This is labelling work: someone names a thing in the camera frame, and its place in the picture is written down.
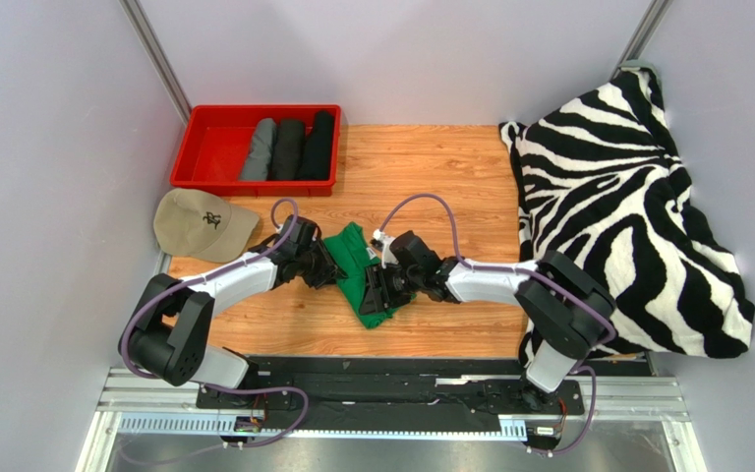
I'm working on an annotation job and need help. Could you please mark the green t-shirt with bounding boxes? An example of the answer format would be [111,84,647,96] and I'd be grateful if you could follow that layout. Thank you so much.
[322,221,397,329]

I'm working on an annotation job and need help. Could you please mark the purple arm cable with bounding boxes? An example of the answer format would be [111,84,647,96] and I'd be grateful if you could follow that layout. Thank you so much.
[119,197,311,449]
[374,193,617,457]

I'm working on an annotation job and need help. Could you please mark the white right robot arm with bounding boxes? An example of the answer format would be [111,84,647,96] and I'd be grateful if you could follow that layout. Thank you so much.
[358,231,615,393]

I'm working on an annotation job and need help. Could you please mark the black rolled t-shirt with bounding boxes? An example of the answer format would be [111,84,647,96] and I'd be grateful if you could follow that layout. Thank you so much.
[297,110,335,181]

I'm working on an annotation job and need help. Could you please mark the right aluminium frame post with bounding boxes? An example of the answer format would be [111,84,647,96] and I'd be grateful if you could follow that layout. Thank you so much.
[611,0,673,77]

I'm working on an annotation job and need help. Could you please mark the left aluminium frame post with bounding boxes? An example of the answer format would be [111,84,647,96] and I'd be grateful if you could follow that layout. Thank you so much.
[119,0,192,124]

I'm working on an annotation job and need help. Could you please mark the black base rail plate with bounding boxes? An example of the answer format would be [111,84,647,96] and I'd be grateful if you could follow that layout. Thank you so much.
[194,353,605,434]

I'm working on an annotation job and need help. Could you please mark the aluminium frame post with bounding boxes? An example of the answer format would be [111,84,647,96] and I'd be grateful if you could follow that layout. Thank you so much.
[119,0,192,124]
[611,0,673,77]

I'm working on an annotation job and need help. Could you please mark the beige baseball cap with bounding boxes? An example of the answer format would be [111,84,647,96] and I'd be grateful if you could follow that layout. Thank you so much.
[153,188,260,264]

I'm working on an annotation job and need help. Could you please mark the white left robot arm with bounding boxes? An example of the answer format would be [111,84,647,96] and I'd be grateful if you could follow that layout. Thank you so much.
[118,216,347,389]

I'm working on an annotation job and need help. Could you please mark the red plastic bin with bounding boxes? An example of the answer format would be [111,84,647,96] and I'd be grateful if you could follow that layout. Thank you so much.
[168,103,342,198]

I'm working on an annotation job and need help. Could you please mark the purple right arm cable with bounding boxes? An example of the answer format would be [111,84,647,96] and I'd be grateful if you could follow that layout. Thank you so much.
[374,193,617,457]

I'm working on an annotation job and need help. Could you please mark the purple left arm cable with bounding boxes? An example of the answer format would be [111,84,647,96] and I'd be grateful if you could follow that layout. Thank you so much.
[119,197,311,449]

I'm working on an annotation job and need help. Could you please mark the zebra print blanket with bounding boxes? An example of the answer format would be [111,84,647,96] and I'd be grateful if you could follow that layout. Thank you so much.
[498,67,755,359]

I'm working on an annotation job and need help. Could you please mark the dark grey rolled t-shirt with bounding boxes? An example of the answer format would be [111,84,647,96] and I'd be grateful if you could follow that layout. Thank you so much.
[269,119,306,181]

